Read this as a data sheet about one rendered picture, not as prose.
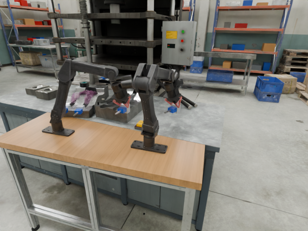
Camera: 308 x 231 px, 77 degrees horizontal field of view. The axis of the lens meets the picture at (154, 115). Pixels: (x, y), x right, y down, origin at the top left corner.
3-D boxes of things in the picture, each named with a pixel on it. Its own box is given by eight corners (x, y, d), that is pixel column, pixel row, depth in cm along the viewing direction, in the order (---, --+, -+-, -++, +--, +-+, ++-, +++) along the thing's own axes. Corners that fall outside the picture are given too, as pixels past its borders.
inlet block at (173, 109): (167, 118, 120) (167, 109, 117) (161, 115, 123) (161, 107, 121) (180, 112, 128) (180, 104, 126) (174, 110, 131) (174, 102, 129)
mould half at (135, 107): (127, 123, 134) (126, 105, 129) (96, 117, 143) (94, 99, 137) (153, 100, 177) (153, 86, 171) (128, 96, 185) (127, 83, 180)
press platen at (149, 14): (156, 34, 175) (156, 10, 167) (48, 31, 217) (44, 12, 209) (178, 32, 245) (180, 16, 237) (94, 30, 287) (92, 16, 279)
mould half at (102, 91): (89, 118, 141) (87, 103, 136) (55, 116, 142) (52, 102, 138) (108, 96, 186) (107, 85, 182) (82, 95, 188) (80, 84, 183)
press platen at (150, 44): (156, 62, 185) (156, 41, 177) (52, 54, 227) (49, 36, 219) (178, 53, 256) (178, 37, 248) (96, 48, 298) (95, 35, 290)
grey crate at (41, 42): (40, 46, 578) (39, 39, 571) (33, 45, 598) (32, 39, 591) (50, 45, 602) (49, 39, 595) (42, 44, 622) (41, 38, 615)
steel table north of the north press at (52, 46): (55, 80, 559) (49, 45, 521) (14, 72, 642) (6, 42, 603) (74, 75, 616) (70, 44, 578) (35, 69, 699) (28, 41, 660)
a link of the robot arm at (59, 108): (64, 118, 122) (76, 70, 110) (59, 123, 116) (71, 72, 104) (54, 114, 121) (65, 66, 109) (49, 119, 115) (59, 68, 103)
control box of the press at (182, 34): (181, 157, 231) (193, 20, 171) (156, 151, 241) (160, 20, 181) (184, 147, 250) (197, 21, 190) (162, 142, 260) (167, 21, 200)
